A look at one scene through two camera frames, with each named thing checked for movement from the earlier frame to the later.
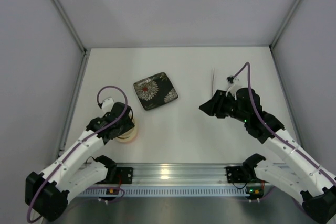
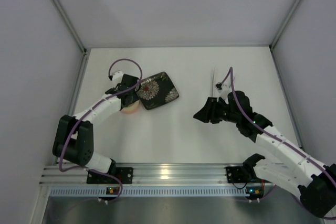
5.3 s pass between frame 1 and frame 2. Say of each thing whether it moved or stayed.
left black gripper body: moved
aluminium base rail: stayed
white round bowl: moved
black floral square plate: stayed
